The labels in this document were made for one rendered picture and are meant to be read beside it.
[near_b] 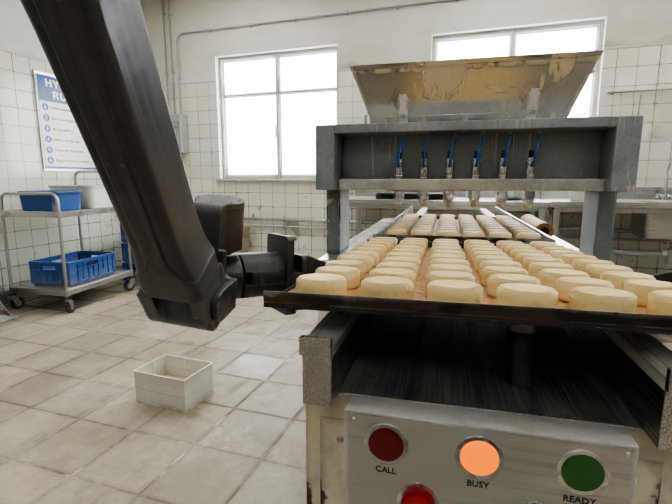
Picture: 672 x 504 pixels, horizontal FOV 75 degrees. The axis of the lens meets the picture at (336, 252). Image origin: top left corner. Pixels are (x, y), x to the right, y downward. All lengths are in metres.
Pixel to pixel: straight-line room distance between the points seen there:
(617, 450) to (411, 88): 0.91
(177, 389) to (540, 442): 1.91
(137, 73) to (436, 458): 0.38
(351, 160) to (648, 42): 3.68
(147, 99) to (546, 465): 0.42
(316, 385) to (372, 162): 0.84
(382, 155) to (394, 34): 3.49
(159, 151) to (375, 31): 4.38
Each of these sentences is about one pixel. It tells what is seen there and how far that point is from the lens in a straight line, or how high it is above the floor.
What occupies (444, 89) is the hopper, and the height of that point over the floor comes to 1.26.
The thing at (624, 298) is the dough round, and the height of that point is 0.95.
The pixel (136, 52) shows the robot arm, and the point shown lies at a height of 1.13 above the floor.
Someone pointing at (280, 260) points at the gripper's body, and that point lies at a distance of 0.57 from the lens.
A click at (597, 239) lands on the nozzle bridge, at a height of 0.90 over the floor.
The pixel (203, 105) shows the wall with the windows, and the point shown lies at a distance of 5.36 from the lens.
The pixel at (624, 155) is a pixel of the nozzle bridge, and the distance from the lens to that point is 1.15.
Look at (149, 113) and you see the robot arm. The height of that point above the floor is 1.09.
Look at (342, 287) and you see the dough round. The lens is 0.42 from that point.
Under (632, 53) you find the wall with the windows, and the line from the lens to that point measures 4.58.
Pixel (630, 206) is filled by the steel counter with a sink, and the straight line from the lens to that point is 3.73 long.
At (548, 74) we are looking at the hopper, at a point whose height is 1.28.
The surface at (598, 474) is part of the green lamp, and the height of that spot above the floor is 0.81.
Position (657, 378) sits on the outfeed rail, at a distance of 0.44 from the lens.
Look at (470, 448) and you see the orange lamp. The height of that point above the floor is 0.82.
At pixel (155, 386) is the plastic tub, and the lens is 2.29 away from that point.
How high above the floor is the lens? 1.05
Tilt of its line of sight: 9 degrees down
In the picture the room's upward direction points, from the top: straight up
